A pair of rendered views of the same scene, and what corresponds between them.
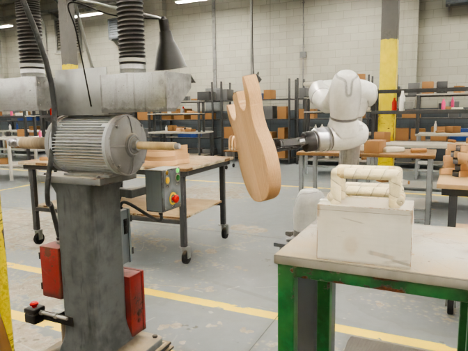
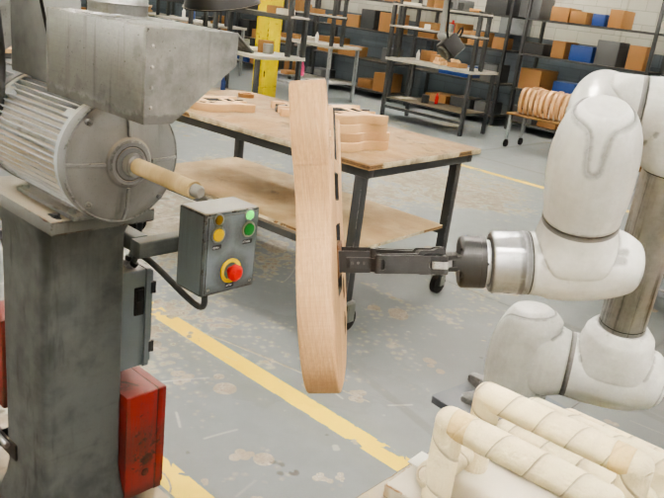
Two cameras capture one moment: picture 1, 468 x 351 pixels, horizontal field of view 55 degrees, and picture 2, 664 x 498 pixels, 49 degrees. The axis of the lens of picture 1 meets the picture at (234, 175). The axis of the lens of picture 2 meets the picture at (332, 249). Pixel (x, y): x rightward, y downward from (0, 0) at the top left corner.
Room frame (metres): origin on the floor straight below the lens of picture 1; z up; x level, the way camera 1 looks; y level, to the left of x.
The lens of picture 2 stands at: (0.65, -0.34, 1.59)
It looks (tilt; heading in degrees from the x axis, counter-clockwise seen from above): 19 degrees down; 15
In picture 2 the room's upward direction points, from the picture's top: 7 degrees clockwise
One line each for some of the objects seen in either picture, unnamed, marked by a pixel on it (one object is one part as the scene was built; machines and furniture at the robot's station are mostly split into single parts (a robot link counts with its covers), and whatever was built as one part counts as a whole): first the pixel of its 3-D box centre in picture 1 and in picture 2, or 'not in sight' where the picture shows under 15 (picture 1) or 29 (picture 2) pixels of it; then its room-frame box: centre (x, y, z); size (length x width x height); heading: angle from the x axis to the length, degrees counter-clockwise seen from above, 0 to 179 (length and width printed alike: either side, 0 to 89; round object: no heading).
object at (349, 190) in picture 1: (370, 191); (570, 462); (1.45, -0.45, 1.12); 0.20 x 0.03 x 0.03; 67
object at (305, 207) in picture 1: (310, 209); (528, 348); (2.31, -0.40, 0.87); 0.18 x 0.16 x 0.22; 89
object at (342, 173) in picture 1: (365, 173); (524, 458); (1.30, -0.38, 1.20); 0.20 x 0.03 x 0.03; 67
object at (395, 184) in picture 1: (395, 191); not in sight; (1.27, -0.46, 1.15); 0.03 x 0.03 x 0.09
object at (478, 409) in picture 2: (340, 184); (480, 431); (1.41, -0.34, 1.15); 0.03 x 0.03 x 0.09
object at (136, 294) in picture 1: (118, 293); (121, 412); (2.13, 0.58, 0.49); 0.25 x 0.12 x 0.37; 65
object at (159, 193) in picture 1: (149, 194); (191, 250); (2.13, 0.41, 0.99); 0.24 x 0.21 x 0.26; 65
